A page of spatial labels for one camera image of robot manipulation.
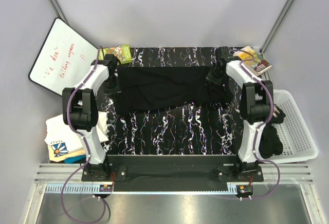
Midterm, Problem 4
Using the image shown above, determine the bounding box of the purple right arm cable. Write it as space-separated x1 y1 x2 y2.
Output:
213 50 281 201

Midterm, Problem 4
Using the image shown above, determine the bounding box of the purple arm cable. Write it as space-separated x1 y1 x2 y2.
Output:
213 50 281 201
60 45 111 223

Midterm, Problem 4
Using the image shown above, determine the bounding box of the white plastic laundry basket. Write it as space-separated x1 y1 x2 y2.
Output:
268 90 318 164

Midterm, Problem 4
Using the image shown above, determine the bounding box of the cream folded garment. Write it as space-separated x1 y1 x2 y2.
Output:
48 150 85 162

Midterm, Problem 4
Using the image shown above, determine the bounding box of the white folded t-shirt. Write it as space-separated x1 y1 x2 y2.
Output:
44 111 108 158

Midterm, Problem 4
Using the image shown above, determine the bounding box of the yellow paperback book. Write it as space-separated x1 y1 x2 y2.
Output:
233 46 272 76

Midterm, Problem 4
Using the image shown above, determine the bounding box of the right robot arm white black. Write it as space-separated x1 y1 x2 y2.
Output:
206 46 273 181

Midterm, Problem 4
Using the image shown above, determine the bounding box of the tan striped garment in basket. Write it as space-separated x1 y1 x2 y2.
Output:
273 105 280 118

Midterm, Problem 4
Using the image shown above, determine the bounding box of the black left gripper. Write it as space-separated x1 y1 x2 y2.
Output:
103 75 121 101

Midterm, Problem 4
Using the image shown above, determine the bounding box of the black t-shirt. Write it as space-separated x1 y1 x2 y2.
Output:
114 66 233 117

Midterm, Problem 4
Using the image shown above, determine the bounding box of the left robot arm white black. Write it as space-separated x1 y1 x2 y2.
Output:
62 54 120 181

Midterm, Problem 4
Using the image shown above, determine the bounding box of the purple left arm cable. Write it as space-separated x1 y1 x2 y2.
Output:
60 45 111 223

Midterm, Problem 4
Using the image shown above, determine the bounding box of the green paperback book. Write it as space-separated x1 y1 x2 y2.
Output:
99 44 133 64

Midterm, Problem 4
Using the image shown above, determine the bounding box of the white whiteboard red writing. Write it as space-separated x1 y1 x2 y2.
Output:
28 18 98 95

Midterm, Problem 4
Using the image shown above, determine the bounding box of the black garment in basket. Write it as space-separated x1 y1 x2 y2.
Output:
259 109 286 159

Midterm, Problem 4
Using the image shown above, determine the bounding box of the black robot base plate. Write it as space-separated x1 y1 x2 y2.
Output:
82 155 264 194

